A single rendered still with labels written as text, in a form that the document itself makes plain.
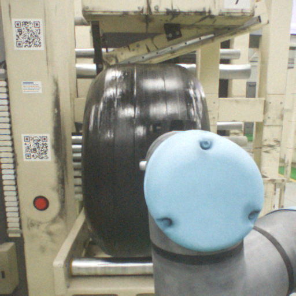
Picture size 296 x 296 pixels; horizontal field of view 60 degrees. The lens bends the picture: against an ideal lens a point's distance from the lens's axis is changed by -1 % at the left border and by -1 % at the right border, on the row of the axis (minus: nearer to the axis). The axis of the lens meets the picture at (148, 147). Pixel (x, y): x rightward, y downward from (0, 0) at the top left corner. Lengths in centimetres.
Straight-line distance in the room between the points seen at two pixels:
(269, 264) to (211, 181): 12
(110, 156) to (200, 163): 38
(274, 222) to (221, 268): 12
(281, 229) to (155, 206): 17
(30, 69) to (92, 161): 33
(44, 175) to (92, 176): 25
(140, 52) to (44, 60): 48
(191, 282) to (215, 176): 8
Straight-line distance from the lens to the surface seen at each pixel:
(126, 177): 52
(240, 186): 17
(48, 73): 74
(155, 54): 110
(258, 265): 25
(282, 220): 31
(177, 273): 21
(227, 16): 105
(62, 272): 74
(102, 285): 78
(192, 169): 16
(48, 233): 83
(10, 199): 85
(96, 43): 107
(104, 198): 54
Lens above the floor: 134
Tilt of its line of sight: 10 degrees down
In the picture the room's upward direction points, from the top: straight up
